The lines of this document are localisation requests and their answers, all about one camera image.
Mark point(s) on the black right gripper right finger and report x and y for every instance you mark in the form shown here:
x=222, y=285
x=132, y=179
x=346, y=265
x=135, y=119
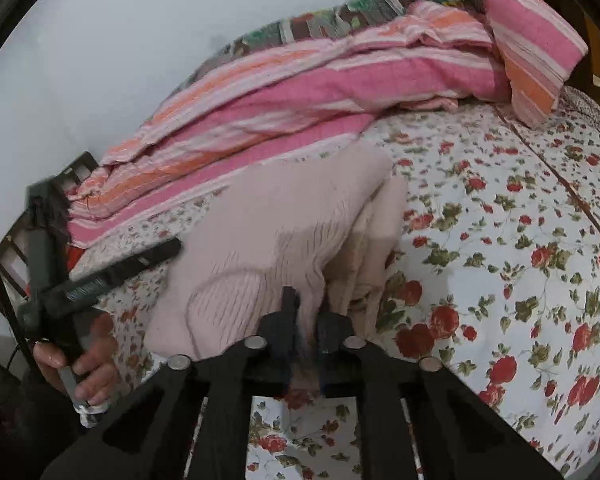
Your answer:
x=417, y=419

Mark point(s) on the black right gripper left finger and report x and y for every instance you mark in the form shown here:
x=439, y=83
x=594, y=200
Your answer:
x=190, y=420

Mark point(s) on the pale pink knit sweater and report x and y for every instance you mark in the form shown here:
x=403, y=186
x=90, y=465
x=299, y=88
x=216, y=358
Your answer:
x=324, y=227

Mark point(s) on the person's left hand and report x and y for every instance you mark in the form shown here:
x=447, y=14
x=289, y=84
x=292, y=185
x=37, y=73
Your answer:
x=96, y=365

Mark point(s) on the red pillow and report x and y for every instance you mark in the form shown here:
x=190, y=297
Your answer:
x=72, y=254

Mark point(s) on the white red floral bedsheet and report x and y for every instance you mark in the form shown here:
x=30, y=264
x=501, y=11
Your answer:
x=496, y=274

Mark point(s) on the pink orange striped quilt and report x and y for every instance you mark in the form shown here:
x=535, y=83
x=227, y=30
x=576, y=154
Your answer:
x=521, y=52

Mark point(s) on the multicolour patchwork blanket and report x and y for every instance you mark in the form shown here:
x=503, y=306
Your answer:
x=337, y=22

